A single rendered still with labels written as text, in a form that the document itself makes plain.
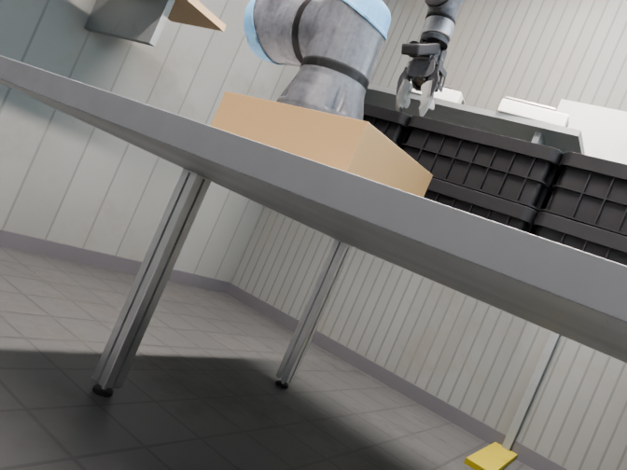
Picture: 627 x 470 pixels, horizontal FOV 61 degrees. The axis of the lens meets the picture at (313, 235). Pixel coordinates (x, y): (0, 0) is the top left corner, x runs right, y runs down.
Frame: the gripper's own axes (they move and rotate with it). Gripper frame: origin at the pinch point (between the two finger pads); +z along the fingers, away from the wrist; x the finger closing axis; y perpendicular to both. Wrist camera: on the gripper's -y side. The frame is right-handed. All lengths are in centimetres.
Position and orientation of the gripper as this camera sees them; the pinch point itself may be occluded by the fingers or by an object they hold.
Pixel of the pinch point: (409, 111)
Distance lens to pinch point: 134.7
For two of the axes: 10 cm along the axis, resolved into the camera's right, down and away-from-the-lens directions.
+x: -8.1, -2.0, 5.5
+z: -2.9, 9.5, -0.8
